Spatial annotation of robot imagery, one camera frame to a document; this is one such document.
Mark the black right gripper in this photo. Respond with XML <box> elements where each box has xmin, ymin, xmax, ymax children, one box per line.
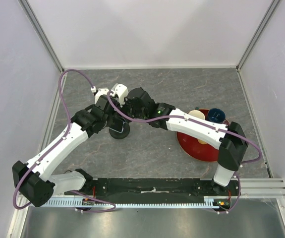
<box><xmin>115</xmin><ymin>94</ymin><xmax>147</xmax><ymax>122</ymax></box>

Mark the phone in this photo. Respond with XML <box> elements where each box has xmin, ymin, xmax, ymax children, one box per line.
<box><xmin>109</xmin><ymin>117</ymin><xmax>129</xmax><ymax>133</ymax></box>

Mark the black phone stand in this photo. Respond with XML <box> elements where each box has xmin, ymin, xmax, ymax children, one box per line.
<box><xmin>109</xmin><ymin>121</ymin><xmax>130</xmax><ymax>140</ymax></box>

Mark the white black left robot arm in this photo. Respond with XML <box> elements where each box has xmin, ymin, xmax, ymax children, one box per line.
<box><xmin>12</xmin><ymin>95</ymin><xmax>114</xmax><ymax>209</ymax></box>

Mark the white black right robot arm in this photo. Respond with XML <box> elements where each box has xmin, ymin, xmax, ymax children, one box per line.
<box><xmin>119</xmin><ymin>88</ymin><xmax>248</xmax><ymax>195</ymax></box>

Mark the green mug cream inside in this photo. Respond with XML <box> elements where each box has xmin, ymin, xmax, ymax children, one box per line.
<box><xmin>188</xmin><ymin>108</ymin><xmax>205</xmax><ymax>120</ymax></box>

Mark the yellow mug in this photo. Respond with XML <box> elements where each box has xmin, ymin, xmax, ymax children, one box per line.
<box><xmin>198</xmin><ymin>139</ymin><xmax>207</xmax><ymax>145</ymax></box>

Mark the dark blue cup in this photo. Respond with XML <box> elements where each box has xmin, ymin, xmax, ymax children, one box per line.
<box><xmin>207</xmin><ymin>108</ymin><xmax>226</xmax><ymax>123</ymax></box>

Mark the red round tray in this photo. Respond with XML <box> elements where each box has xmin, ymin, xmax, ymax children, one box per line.
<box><xmin>176</xmin><ymin>109</ymin><xmax>230</xmax><ymax>162</ymax></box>

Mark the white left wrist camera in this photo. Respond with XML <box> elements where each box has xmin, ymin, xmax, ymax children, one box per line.
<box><xmin>91</xmin><ymin>86</ymin><xmax>109</xmax><ymax>104</ymax></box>

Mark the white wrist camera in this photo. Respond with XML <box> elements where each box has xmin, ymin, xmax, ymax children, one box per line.
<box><xmin>91</xmin><ymin>86</ymin><xmax>109</xmax><ymax>104</ymax></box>
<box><xmin>110</xmin><ymin>83</ymin><xmax>129</xmax><ymax>107</ymax></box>

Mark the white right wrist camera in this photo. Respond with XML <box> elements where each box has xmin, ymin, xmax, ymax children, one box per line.
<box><xmin>110</xmin><ymin>83</ymin><xmax>129</xmax><ymax>107</ymax></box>

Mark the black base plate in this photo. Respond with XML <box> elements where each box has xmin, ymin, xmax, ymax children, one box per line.
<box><xmin>64</xmin><ymin>177</ymin><xmax>241</xmax><ymax>204</ymax></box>

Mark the aluminium frame post left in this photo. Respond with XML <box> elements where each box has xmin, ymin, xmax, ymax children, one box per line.
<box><xmin>18</xmin><ymin>0</ymin><xmax>64</xmax><ymax>72</ymax></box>

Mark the aluminium frame post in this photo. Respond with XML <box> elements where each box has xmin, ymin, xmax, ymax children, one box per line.
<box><xmin>236</xmin><ymin>0</ymin><xmax>282</xmax><ymax>72</ymax></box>
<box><xmin>18</xmin><ymin>0</ymin><xmax>64</xmax><ymax>72</ymax></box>

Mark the slotted cable duct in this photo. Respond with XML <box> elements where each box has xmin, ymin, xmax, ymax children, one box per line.
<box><xmin>41</xmin><ymin>196</ymin><xmax>231</xmax><ymax>209</ymax></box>

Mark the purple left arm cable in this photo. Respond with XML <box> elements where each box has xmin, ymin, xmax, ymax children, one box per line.
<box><xmin>12</xmin><ymin>68</ymin><xmax>117</xmax><ymax>214</ymax></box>

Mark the aluminium front rail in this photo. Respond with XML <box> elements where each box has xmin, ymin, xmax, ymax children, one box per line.
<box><xmin>18</xmin><ymin>177</ymin><xmax>285</xmax><ymax>199</ymax></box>

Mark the aluminium frame post right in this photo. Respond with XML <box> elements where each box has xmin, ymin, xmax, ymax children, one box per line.
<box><xmin>236</xmin><ymin>0</ymin><xmax>282</xmax><ymax>72</ymax></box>

